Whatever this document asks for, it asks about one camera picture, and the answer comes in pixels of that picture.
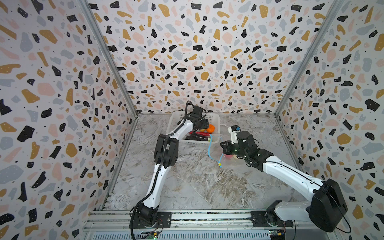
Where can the aluminium corner post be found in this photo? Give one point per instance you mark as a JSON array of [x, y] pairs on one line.
[[84, 5], [331, 14]]

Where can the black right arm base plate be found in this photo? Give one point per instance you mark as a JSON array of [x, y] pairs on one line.
[[265, 219]]

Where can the red toy chili pepper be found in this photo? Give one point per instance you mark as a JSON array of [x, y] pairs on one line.
[[201, 134]]

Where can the aluminium front rail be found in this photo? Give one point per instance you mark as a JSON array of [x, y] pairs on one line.
[[200, 225]]

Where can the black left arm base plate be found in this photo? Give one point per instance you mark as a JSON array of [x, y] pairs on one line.
[[161, 220]]

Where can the white plastic basket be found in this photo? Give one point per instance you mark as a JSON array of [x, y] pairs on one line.
[[177, 118]]

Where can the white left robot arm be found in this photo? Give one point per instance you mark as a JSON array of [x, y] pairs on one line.
[[166, 155]]

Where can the orange toy fruit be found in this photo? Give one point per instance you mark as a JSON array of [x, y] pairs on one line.
[[210, 129]]

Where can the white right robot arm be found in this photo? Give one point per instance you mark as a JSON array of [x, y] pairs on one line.
[[324, 204]]

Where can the aluminium right corner post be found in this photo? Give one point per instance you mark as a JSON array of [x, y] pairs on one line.
[[331, 14]]

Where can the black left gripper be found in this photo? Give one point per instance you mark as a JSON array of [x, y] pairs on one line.
[[204, 124]]

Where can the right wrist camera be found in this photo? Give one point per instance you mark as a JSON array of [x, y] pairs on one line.
[[234, 130]]

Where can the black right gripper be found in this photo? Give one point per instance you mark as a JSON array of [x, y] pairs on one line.
[[227, 147]]

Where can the aluminium left corner post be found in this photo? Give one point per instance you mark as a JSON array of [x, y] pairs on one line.
[[84, 5]]

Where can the clear zip top bag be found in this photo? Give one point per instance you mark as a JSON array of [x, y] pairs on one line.
[[215, 152]]

